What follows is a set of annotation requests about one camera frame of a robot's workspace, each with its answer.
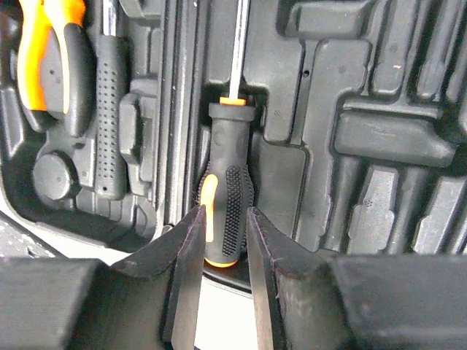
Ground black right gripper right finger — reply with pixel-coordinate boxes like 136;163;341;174
247;208;466;349

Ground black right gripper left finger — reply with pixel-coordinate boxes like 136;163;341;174
1;206;206;349

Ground black orange grip screwdriver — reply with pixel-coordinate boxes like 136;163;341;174
200;1;255;268

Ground black plastic tool case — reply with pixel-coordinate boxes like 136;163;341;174
0;0;467;292

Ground black handle claw hammer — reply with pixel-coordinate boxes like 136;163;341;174
94;1;128;201

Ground orange black needle nose pliers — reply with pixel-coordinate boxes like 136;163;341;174
17;1;96;138

